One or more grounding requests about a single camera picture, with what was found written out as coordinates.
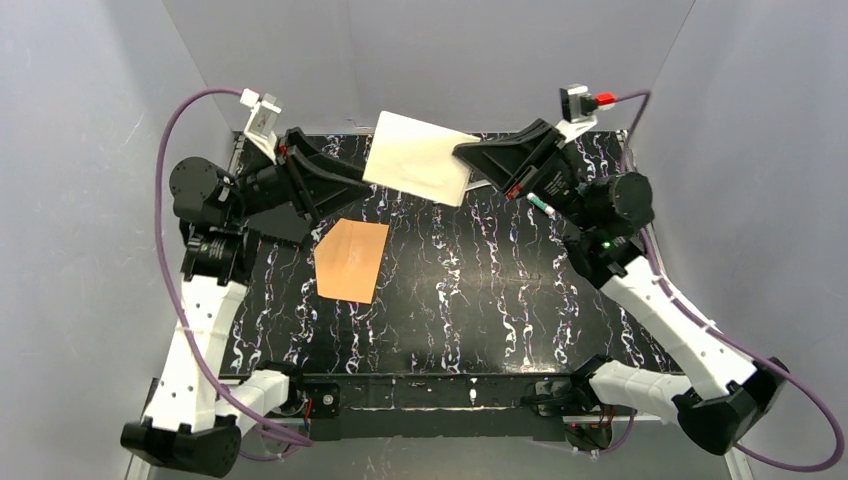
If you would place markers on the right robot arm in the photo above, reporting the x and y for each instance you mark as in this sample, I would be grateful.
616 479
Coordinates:
719 393

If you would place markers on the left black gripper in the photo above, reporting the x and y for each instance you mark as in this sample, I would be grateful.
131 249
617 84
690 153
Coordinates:
291 175

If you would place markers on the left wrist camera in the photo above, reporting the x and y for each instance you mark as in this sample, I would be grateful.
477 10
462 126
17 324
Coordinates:
259 129

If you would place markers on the tan letter paper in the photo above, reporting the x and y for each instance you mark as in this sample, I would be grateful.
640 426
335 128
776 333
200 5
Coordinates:
415 157

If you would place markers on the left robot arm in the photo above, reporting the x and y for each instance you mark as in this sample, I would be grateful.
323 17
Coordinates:
205 298

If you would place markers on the orange envelope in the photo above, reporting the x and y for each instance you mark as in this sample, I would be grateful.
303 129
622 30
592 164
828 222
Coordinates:
348 260

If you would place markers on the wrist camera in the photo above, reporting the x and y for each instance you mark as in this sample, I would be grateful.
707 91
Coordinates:
579 110
259 129

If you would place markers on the silver open-end wrench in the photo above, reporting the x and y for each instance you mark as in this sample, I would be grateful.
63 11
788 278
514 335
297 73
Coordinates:
477 185

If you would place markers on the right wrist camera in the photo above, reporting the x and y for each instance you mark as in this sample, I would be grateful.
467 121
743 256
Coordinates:
579 110

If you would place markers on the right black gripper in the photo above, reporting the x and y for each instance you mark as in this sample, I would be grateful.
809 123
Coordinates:
546 161

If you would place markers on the aluminium front frame rail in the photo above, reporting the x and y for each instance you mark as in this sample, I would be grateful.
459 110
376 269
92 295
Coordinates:
448 405

